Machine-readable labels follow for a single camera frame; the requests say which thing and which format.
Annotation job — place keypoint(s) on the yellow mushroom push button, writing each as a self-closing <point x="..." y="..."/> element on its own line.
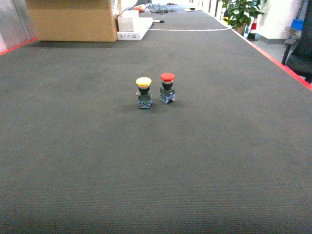
<point x="144" y="97"/>

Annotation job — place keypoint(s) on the red mushroom push button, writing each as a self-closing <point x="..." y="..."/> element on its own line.
<point x="167" y="93"/>

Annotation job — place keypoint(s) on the white flat box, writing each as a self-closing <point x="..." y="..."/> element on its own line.
<point x="132" y="27"/>

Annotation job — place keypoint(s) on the large cardboard box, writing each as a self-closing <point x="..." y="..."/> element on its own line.
<point x="75" y="20"/>

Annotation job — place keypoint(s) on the green potted plant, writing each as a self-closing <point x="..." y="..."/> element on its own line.
<point x="241" y="12"/>

